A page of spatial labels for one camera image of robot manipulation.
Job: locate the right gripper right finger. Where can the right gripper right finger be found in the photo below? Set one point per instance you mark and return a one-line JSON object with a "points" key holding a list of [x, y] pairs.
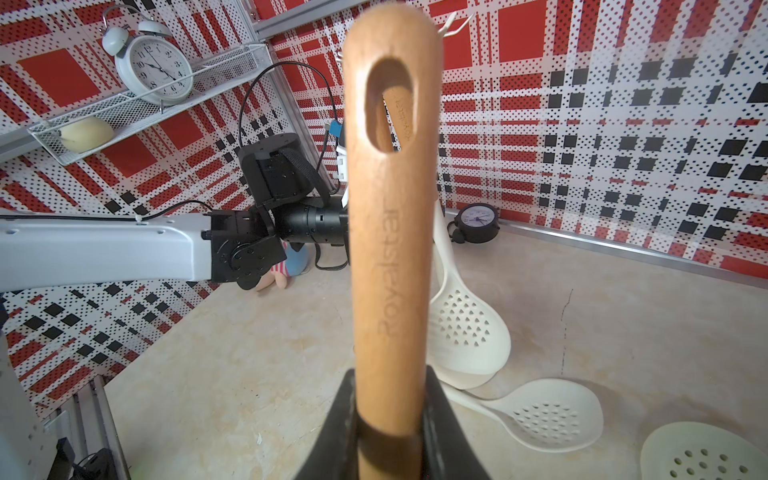
{"points": [[447, 452]]}

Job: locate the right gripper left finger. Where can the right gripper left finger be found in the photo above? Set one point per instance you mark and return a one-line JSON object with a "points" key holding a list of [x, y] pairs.
{"points": [[334, 454]]}

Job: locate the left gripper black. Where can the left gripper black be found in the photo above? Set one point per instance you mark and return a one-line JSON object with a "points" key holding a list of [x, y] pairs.
{"points": [[311, 222]]}

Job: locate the slotted spoon wooden handle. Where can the slotted spoon wooden handle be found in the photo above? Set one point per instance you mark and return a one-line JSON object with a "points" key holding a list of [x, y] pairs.
{"points": [[546, 415]]}

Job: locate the cream skimmer green handle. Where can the cream skimmer green handle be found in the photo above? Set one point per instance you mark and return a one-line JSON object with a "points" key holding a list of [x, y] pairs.
{"points": [[692, 450]]}

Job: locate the cream utensil rack stand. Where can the cream utensil rack stand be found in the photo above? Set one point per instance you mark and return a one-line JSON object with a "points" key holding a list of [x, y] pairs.
{"points": [[448, 29]]}

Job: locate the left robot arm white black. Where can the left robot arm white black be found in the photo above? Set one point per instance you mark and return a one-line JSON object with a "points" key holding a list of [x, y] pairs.
{"points": [[223, 246]]}

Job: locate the small doll black hat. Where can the small doll black hat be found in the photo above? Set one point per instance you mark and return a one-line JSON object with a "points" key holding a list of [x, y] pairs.
{"points": [[295, 264]]}

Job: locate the small black alarm clock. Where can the small black alarm clock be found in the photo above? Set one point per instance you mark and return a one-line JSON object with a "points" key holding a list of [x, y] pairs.
{"points": [[476, 223]]}

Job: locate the white alarm clock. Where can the white alarm clock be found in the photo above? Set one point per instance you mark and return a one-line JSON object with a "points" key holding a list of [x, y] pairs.
{"points": [[149, 64]]}

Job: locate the cream round face ball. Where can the cream round face ball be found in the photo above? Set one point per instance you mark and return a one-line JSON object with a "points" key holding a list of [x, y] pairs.
{"points": [[86, 134]]}

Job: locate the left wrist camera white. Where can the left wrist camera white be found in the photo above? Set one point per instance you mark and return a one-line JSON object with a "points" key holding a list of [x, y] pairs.
{"points": [[336, 129]]}

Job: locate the white wire shelf basket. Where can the white wire shelf basket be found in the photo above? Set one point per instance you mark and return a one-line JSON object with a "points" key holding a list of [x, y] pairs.
{"points": [[128, 114]]}

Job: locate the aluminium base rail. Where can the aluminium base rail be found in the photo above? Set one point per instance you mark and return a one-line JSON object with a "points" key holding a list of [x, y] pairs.
{"points": [[86, 443]]}

